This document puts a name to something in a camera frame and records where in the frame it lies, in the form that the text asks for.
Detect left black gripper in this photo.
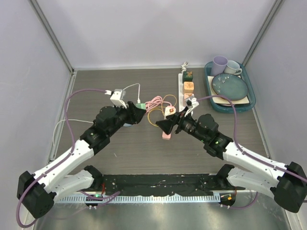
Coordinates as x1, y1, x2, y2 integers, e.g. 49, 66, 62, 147
107, 101, 146, 137

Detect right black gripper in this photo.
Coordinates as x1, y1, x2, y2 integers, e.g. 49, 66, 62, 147
156, 105, 208, 143

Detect green plug adapter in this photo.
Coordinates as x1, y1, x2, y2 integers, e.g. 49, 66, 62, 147
136, 103, 146, 110

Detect white cube socket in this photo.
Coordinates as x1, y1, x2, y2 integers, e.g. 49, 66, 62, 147
164, 106, 176, 116

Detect pink power strip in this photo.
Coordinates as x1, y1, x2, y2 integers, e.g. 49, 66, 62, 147
162, 131, 171, 140

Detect yellow charging cable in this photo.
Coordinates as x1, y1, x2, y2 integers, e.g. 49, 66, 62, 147
147, 94, 179, 127

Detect pink cord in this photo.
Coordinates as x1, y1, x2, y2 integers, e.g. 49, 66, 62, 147
143, 95, 175, 113

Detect pink cube socket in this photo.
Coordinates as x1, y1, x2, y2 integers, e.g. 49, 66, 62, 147
183, 93, 194, 101

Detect white multicolour power strip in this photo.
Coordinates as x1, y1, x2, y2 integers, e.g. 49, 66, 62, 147
178, 62, 188, 111

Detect orange cube socket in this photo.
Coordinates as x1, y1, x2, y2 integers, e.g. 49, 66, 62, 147
183, 81, 194, 93

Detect dark green cube socket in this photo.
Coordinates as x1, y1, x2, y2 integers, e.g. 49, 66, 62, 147
182, 71, 193, 82

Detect white thin cable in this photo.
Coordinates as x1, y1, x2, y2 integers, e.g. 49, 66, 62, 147
52, 83, 142, 147

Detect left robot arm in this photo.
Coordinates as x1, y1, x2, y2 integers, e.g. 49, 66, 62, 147
17, 101, 146, 219

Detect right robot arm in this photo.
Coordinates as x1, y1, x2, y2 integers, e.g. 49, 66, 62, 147
156, 109, 307, 213

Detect cream square plate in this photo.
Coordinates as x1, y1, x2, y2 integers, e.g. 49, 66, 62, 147
207, 75, 250, 105

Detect dark blue plate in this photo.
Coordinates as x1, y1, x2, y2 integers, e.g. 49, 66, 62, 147
211, 73, 248, 101

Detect teal plastic tray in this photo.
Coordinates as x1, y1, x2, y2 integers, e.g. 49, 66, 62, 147
204, 61, 256, 113

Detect purple cup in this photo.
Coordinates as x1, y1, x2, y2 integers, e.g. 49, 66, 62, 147
211, 56, 228, 76

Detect grey blue mug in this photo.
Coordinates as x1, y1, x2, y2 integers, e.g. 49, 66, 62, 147
224, 60, 242, 75

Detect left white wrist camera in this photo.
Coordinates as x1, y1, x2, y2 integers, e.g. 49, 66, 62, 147
105, 89, 127, 108

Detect black mounting base plate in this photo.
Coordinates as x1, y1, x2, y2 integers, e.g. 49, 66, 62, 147
94, 173, 244, 196

